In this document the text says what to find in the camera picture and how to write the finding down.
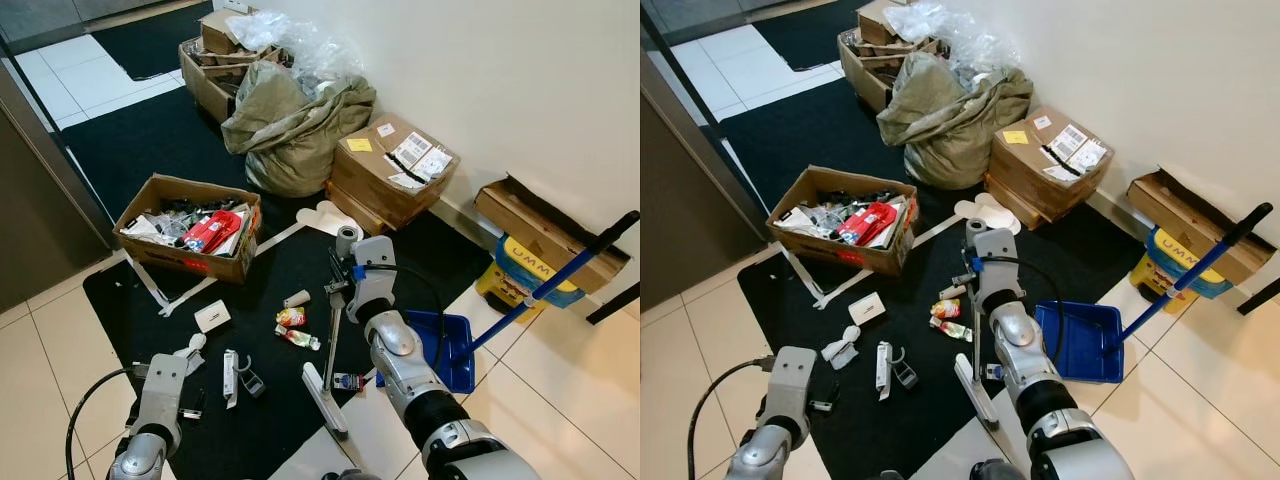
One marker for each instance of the small beige cylinder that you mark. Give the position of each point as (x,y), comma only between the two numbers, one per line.
(297,299)
(950,292)

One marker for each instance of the beige paper tape strip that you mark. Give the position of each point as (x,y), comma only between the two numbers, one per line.
(168,305)
(822,297)

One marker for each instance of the long white printed box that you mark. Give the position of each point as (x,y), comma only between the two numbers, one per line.
(883,370)
(231,378)

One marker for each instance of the small dark printed can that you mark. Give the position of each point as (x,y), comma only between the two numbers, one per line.
(350,381)
(993,371)

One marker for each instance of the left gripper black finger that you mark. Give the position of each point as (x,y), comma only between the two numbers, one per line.
(826,398)
(195,406)

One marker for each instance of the dark grey refrigerator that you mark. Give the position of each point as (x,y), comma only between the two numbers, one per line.
(690,200)
(40,200)

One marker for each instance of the white broom grey bristles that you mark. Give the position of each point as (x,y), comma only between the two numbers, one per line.
(975,395)
(325,400)

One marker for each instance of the red yellow snack packet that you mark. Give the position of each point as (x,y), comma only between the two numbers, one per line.
(945,309)
(291,317)

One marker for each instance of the sealed cardboard box with labels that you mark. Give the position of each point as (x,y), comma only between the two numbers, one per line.
(1030,175)
(375,185)

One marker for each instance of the red plastic package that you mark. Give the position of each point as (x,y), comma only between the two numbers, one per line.
(212,230)
(868,222)

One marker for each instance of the green red snack packet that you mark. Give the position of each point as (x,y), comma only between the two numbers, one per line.
(950,330)
(298,338)

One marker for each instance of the black floor mat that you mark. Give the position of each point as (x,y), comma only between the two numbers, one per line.
(810,35)
(150,40)
(120,160)
(780,140)

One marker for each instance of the grey clip holder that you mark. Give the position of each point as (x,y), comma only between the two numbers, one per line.
(905,375)
(252,383)

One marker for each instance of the grey kitchen cabinets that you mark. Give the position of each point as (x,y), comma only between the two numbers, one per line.
(700,8)
(50,15)

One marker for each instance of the crumpled white plastic bag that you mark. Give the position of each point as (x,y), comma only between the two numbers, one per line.
(195,345)
(840,348)

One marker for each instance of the open cardboard box red print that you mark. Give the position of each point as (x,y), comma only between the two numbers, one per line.
(180,262)
(830,255)

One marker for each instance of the torn long cardboard box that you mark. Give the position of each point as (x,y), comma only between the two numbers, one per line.
(1190,225)
(540,235)

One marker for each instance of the olive green sack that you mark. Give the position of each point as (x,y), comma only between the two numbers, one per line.
(300,140)
(950,130)

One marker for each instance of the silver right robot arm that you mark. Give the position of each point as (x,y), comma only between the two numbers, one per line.
(1020,345)
(400,350)

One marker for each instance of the small brown cardboard box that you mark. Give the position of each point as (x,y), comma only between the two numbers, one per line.
(220,35)
(875,22)

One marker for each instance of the flat brown cardboard box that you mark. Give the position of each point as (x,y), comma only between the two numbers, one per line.
(1005,205)
(350,212)

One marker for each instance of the clear plastic bag heap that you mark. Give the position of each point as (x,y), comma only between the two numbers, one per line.
(300,45)
(950,30)

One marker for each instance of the black door frame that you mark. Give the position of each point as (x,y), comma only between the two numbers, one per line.
(1260,295)
(612,303)

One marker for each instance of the small white box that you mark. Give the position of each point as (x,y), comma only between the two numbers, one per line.
(867,308)
(212,316)

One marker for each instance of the white foam cutout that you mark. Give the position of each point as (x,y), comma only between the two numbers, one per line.
(325,218)
(995,212)

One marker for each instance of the large open cardboard box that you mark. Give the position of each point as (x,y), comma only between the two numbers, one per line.
(862,75)
(205,85)

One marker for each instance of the yellow bucket blue lid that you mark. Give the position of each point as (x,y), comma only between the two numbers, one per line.
(525,265)
(1175,255)

